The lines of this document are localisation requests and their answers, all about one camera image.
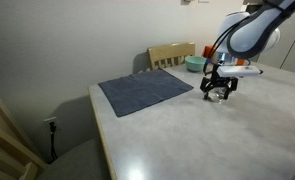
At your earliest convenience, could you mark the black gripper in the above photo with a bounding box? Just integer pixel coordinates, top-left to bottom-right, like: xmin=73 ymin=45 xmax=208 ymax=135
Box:
xmin=200 ymin=64 xmax=238 ymax=100

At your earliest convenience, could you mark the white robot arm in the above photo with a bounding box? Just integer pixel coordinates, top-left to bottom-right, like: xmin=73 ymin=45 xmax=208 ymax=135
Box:
xmin=200 ymin=0 xmax=295 ymax=100

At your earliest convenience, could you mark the teal bowl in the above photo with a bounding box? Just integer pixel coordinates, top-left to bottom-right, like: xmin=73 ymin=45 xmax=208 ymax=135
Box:
xmin=185 ymin=56 xmax=207 ymax=72

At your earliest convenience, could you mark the orange cardboard box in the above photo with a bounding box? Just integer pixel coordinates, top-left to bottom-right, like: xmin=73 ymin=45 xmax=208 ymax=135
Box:
xmin=202 ymin=46 xmax=245 ymax=66

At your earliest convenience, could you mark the light wooden chair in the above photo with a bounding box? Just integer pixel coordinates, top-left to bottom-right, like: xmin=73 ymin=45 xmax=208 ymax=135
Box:
xmin=148 ymin=42 xmax=195 ymax=70

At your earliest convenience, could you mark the dark blue cloth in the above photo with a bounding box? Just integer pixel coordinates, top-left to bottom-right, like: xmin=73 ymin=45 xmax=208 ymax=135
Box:
xmin=98 ymin=69 xmax=193 ymax=117

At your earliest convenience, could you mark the wooden chair at left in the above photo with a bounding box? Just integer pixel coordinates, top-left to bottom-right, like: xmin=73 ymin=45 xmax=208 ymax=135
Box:
xmin=0 ymin=99 xmax=48 ymax=180

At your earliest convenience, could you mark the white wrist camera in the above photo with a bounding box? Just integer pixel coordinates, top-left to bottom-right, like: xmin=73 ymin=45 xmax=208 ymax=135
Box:
xmin=217 ymin=66 xmax=260 ymax=77

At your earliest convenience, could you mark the wall outlet with plug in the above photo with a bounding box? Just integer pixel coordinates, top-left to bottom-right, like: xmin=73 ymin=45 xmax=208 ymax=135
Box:
xmin=44 ymin=116 xmax=58 ymax=130

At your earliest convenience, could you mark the black power cord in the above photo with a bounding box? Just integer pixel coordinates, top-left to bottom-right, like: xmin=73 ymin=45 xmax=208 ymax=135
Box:
xmin=48 ymin=121 xmax=59 ymax=162

